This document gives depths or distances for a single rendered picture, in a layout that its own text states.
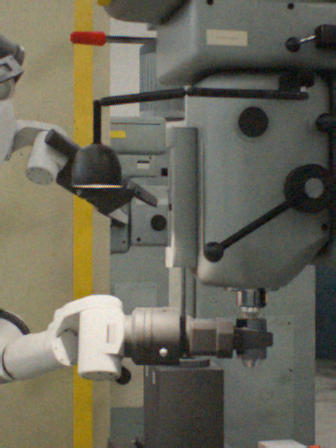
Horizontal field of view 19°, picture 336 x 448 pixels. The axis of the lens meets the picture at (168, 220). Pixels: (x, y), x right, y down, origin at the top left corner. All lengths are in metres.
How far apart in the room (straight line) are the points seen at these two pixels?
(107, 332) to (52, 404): 1.75
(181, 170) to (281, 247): 0.19
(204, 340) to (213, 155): 0.28
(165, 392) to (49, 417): 1.47
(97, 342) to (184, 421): 0.37
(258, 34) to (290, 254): 0.32
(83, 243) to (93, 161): 1.80
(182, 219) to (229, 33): 0.28
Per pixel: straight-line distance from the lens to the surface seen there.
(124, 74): 10.78
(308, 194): 1.41
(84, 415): 3.25
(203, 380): 1.80
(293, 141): 1.44
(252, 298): 1.50
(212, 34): 1.40
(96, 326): 1.49
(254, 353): 1.51
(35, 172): 2.05
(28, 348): 1.61
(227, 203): 1.41
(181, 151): 1.47
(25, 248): 3.17
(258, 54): 1.42
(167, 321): 1.48
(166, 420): 1.80
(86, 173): 1.40
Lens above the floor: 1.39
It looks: 1 degrees up
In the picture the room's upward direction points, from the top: straight up
